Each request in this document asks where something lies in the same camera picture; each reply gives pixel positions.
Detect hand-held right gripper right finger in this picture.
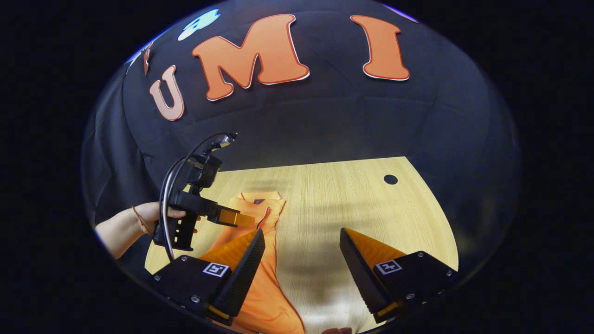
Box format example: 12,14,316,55
339,227,460,324

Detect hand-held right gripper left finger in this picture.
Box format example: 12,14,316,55
149,229,266,326

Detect orange T-shirt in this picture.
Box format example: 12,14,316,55
204,191,305,334

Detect black backdrop cloth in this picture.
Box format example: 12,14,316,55
80,0,523,279

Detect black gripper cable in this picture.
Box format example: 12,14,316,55
159,132,232,260

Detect red string bracelet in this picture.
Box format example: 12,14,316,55
131,206,150,236

